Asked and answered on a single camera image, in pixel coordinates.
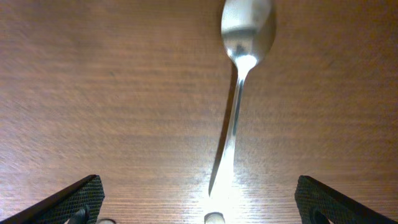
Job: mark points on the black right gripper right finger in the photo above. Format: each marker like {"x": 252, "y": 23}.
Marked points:
{"x": 319, "y": 203}

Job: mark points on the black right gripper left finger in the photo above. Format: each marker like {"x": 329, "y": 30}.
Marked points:
{"x": 78, "y": 203}

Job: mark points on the steel tablespoon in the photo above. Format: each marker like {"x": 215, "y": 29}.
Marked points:
{"x": 248, "y": 30}

